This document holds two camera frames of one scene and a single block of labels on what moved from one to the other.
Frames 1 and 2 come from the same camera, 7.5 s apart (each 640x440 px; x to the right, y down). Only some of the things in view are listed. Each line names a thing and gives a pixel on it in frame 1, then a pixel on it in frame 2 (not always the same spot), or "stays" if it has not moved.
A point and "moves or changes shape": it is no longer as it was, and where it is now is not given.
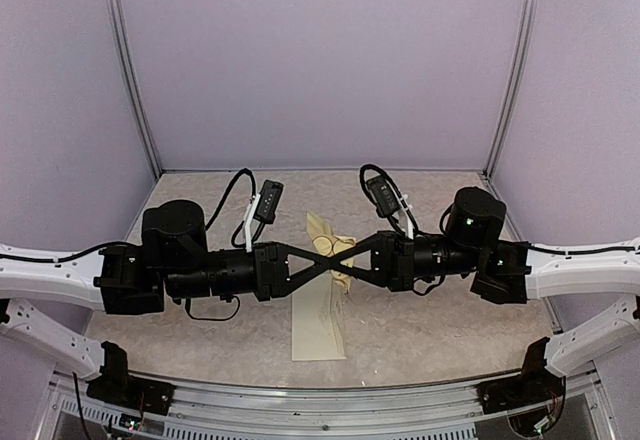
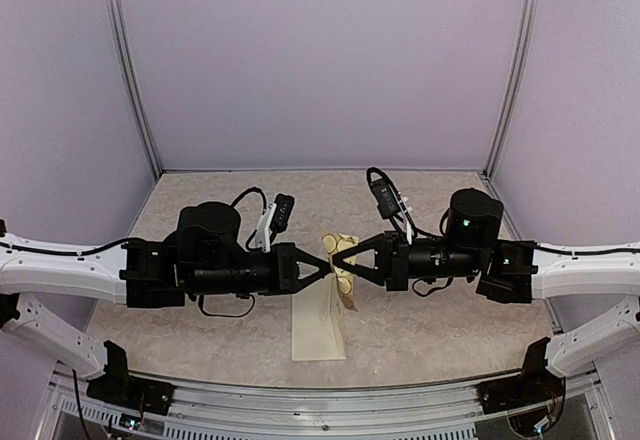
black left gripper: [271, 275] stays
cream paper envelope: [318, 325] stays
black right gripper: [393, 260] stays
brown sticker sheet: [329, 245] moves or changes shape
